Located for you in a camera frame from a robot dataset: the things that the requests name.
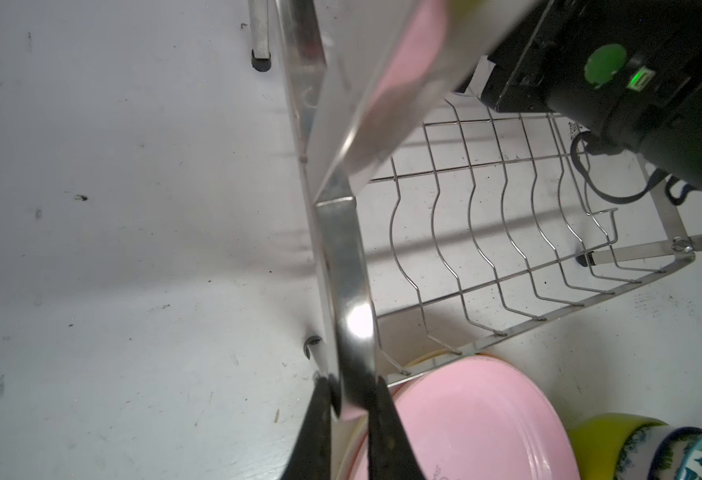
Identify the silver two-tier dish rack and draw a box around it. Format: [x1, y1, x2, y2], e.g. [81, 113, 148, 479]
[249, 1, 702, 420]

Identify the pink plate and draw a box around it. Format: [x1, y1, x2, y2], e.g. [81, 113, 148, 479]
[347, 353, 583, 480]

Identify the lime green bowl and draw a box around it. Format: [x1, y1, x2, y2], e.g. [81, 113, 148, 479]
[567, 413, 666, 480]

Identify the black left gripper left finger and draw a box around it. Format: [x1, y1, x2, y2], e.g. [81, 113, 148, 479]
[281, 376, 333, 480]

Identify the yellow plate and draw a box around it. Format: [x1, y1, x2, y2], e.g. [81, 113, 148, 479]
[334, 349, 448, 479]

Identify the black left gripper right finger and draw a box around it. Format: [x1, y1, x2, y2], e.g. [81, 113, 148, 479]
[368, 377, 425, 480]

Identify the blue white floral bowl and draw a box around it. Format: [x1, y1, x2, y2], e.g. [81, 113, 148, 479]
[614, 424, 702, 479]

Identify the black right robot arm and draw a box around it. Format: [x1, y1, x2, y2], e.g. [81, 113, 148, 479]
[481, 1, 702, 205]

